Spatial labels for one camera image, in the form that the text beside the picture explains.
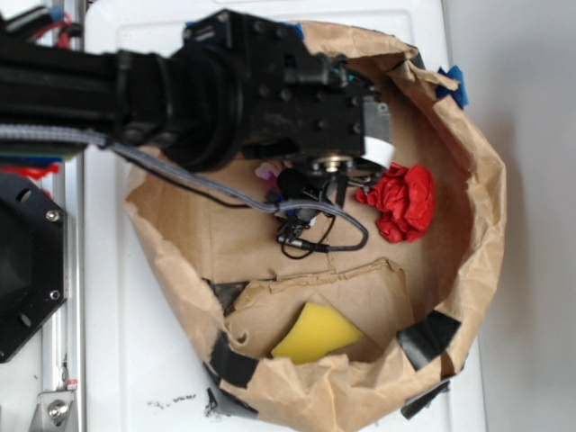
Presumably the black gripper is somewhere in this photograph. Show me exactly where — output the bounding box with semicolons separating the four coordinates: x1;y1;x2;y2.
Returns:
182;9;391;173

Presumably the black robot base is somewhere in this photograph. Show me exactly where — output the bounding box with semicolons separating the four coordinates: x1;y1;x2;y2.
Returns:
1;173;66;364

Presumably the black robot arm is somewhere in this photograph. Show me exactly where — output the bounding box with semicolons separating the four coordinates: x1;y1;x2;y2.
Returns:
1;7;394;176

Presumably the crumpled red paper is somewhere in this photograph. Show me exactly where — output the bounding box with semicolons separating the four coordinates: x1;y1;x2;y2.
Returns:
355;163;436;244

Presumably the pink plush bunny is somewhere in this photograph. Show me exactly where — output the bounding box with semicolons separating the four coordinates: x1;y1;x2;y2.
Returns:
255;161;284;187

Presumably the blue tape right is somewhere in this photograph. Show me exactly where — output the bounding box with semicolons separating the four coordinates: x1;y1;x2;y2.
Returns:
435;65;470;109

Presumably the brown paper bag bin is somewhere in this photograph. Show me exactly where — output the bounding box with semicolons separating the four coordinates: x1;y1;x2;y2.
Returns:
124;22;506;431

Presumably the yellow sponge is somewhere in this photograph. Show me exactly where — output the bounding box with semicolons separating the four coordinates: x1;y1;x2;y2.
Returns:
271;302;365;365

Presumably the white plastic tray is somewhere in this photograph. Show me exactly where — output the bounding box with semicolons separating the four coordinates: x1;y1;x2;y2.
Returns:
83;6;490;432

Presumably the grey braided cable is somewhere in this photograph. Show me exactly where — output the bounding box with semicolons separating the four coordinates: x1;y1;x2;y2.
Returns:
0;125;370;253

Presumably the aluminium frame rail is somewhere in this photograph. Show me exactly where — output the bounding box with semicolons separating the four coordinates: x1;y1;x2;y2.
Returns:
26;0;86;432

